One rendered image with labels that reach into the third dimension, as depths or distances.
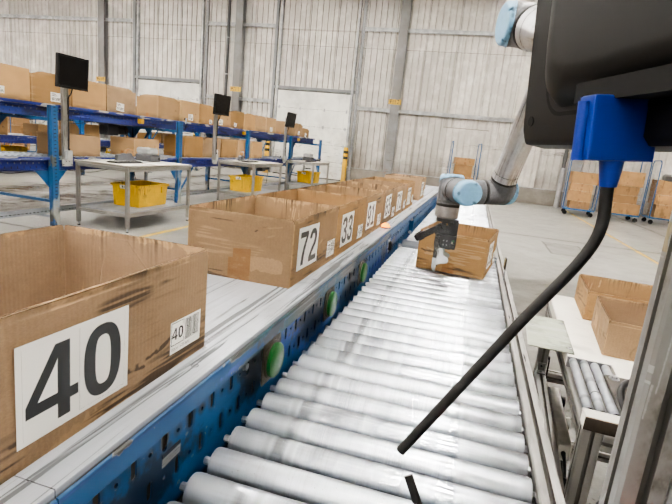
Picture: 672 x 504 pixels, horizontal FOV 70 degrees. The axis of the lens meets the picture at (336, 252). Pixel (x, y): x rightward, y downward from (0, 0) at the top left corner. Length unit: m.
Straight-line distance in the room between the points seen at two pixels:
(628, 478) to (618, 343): 1.00
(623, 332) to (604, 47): 1.23
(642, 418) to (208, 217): 1.01
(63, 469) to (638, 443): 0.55
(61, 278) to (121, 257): 0.13
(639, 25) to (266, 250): 1.00
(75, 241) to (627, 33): 0.86
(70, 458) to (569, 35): 0.59
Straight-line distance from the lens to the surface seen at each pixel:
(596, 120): 0.31
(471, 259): 2.10
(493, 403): 1.10
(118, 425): 0.65
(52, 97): 6.87
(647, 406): 0.51
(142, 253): 0.88
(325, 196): 1.94
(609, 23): 0.34
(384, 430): 0.93
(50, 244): 0.96
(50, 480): 0.59
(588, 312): 1.82
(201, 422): 0.86
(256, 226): 1.20
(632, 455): 0.53
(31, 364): 0.58
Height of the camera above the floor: 1.23
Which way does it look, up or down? 12 degrees down
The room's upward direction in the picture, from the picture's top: 6 degrees clockwise
